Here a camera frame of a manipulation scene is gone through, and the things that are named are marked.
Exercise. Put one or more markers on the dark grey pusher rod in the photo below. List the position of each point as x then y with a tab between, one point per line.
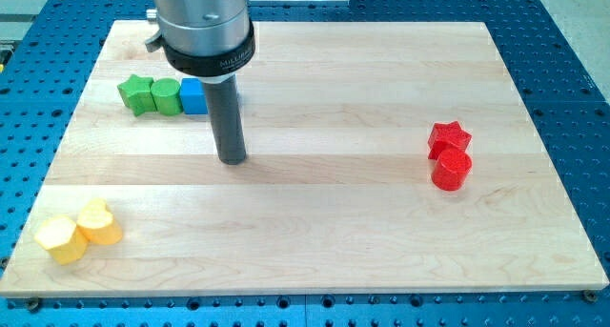
224	113

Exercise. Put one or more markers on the red cylinder block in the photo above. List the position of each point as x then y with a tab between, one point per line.
451	169

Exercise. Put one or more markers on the green star block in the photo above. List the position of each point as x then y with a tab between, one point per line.
136	94

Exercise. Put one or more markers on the yellow heart block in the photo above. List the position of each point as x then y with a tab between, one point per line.
98	223

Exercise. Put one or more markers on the green cylinder block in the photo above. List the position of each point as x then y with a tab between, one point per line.
165	93

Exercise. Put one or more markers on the yellow hexagon block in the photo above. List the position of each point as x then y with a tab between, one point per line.
62	239

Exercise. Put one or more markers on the wooden board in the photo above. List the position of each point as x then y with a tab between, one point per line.
335	195

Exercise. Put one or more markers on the red star block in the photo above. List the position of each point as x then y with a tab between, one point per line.
445	136

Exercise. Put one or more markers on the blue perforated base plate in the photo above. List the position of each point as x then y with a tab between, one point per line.
51	66

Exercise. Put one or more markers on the blue cube block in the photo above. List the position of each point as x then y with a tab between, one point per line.
192	96

